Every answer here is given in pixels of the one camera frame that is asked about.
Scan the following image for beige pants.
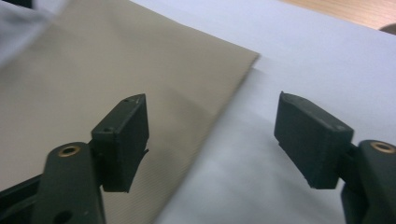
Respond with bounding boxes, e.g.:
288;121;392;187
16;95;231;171
0;0;261;224

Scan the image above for white table mat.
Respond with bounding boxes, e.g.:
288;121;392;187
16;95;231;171
0;0;396;224

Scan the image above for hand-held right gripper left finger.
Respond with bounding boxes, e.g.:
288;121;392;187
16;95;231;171
91;92;150;193

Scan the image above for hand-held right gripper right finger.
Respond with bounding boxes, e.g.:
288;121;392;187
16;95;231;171
273;91;355;190

